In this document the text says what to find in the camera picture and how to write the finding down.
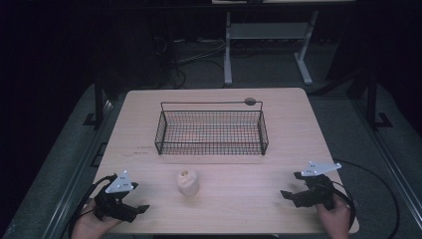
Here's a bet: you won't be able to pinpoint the white metal desk frame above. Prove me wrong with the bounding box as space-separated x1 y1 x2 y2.
223 9 320 87

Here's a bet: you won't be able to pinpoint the person's right hand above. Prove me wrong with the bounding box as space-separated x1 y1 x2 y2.
315 193 351 239

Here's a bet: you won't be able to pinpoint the bundle of floor cables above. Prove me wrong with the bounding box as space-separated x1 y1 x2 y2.
152 36 227 90

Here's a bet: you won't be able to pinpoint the person's left hand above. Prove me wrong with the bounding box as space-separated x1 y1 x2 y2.
70 198 123 239

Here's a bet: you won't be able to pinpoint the aluminium rail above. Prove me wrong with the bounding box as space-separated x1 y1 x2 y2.
352 98 422 230
41 99 115 239

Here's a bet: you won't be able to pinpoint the black cable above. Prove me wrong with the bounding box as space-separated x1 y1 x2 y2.
67 174 117 239
331 158 401 239

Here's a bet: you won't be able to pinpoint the black wire basket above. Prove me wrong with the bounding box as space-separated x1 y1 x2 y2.
153 99 270 156

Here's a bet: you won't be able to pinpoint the black metal stand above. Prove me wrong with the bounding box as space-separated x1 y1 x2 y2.
364 68 393 129
83 74 110 128

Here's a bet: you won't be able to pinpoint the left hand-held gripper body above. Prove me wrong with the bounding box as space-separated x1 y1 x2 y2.
94 169 140 224

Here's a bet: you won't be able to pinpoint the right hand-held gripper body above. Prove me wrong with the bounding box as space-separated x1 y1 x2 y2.
293 160 342 211

